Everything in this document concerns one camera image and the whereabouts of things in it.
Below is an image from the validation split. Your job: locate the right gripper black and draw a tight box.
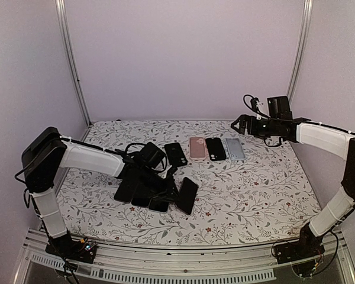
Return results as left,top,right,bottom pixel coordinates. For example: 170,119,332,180
231,114,280,140

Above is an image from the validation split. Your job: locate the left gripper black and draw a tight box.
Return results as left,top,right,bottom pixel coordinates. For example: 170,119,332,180
138,166,183,203

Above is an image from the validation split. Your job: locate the dark purple phone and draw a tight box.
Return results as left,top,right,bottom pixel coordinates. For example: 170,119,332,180
175,177,198,215

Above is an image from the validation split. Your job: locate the light blue phone case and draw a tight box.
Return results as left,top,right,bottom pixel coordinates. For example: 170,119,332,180
225,138,246,161

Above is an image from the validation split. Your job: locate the black phone case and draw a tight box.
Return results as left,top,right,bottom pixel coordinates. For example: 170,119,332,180
205,137,227,161
164,142,188,167

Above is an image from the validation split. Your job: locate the pink phone case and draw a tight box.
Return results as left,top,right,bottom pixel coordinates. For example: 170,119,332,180
189,137,207,159

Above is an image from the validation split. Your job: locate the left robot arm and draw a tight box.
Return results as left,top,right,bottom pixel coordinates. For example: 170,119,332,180
14,127,179,257

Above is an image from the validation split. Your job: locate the floral table mat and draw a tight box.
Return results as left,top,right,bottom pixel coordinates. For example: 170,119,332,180
57,135,321,246

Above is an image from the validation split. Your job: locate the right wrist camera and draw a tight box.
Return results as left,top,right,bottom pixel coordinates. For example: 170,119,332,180
250,97,265,120

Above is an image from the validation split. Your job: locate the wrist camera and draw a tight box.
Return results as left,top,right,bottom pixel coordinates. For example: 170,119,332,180
250,97,265,120
140,142,165,169

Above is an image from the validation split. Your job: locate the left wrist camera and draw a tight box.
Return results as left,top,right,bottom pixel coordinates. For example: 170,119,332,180
140,142,165,169

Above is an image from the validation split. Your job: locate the aluminium frame post right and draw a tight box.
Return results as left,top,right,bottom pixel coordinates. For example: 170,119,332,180
286,0,314,106

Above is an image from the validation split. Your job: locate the aluminium frame post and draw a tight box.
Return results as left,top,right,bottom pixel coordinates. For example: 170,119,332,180
55,0,92,127
286,0,314,106

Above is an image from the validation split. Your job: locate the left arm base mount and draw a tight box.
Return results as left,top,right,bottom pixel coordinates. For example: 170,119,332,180
45,235,97,264

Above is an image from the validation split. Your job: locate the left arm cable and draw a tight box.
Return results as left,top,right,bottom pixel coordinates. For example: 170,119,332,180
14,141,169,284

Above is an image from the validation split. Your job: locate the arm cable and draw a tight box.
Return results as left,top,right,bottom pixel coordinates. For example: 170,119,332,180
243,93,340,267
14,141,169,284

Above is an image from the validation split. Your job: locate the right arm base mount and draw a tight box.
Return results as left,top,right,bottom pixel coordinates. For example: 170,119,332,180
271,240,325,264

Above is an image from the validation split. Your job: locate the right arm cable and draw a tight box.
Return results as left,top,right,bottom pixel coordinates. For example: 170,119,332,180
243,93,340,267

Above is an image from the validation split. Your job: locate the aluminium frame post left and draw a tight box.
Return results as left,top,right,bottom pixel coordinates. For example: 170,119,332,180
55,0,92,127

